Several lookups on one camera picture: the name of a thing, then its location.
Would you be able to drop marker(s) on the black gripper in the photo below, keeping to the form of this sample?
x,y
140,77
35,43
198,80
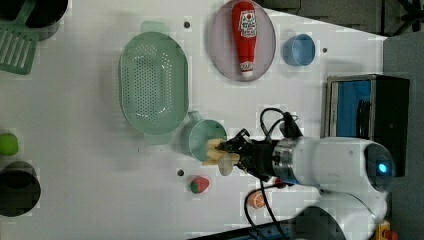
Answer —
x,y
255,157

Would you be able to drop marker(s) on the yellow plush peeled banana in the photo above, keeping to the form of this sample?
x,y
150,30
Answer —
x,y
214,157

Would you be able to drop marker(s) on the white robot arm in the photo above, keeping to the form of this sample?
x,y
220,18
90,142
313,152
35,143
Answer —
x,y
353,177

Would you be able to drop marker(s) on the green mug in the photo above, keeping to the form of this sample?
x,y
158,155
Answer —
x,y
196,134

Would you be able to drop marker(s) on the plush strawberry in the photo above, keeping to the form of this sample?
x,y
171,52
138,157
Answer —
x,y
199,185

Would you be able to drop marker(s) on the plush orange slice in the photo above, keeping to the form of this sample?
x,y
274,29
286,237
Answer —
x,y
256,200

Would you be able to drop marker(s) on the green plastic colander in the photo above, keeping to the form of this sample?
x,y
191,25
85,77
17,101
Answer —
x,y
153,71

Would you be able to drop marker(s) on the blue plastic cup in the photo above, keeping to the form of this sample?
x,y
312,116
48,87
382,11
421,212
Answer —
x,y
299,50

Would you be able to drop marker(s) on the red plush ketchup bottle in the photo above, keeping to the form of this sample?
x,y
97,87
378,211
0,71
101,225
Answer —
x,y
244,29

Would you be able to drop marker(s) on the toy oven with blue door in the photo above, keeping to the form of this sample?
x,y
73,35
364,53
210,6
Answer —
x,y
373,107

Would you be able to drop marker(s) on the black cylindrical container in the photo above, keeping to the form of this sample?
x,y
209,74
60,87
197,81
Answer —
x,y
20,189

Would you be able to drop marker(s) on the green plush ball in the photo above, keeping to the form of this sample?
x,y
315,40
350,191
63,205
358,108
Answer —
x,y
8,144

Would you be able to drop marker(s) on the black utensil holder top left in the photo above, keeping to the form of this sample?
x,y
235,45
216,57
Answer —
x,y
44,18

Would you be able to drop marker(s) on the green slotted spatula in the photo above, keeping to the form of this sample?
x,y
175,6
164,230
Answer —
x,y
18,42

